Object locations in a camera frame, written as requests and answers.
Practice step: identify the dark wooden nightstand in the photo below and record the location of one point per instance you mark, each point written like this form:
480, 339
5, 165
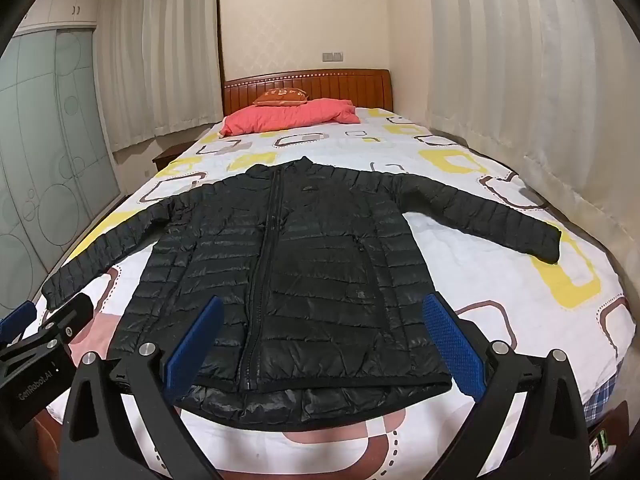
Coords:
167, 157

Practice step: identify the frosted glass wardrobe doors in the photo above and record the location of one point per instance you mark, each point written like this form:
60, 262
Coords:
45, 160

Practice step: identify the red pillow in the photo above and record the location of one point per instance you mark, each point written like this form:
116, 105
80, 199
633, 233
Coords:
280, 116

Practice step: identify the patterned bed sheet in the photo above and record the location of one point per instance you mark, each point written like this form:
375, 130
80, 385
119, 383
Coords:
500, 270

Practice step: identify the black puffer jacket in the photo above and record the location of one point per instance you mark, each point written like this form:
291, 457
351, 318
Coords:
310, 270

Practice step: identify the white overhead cabinet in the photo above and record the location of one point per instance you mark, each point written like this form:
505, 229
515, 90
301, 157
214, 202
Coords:
70, 5

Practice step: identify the white curtain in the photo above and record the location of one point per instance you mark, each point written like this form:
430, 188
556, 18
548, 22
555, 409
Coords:
525, 85
160, 60

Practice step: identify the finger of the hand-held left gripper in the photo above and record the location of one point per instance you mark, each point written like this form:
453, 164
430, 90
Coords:
70, 317
16, 317

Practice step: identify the blue plaid cloth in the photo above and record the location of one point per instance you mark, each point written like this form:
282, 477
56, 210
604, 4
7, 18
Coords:
605, 400

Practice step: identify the wall switch panel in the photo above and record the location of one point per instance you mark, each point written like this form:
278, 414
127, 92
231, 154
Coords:
333, 56

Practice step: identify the small green white object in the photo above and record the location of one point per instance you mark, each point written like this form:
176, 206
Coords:
600, 447

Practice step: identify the wooden headboard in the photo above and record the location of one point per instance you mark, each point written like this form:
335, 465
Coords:
325, 85

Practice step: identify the orange pillow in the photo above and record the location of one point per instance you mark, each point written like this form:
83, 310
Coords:
280, 96

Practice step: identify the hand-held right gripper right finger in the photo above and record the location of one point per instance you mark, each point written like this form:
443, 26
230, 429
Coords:
450, 350

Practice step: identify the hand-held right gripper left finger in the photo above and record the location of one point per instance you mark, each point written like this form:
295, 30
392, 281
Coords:
196, 344

